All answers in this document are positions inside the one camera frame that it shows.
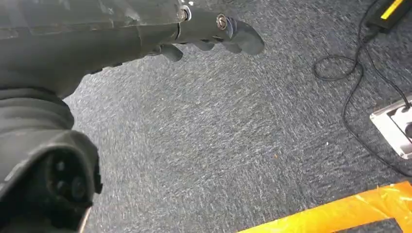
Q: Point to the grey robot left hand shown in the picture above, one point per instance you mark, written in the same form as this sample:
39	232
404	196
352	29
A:
80	38

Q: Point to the ribbed grey left arm sleeve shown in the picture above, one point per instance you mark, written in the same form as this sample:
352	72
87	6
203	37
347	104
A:
32	112

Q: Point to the orange floor tape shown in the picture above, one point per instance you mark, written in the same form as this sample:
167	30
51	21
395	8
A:
341	210

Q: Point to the silver floor socket box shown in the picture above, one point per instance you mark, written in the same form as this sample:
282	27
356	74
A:
386	128

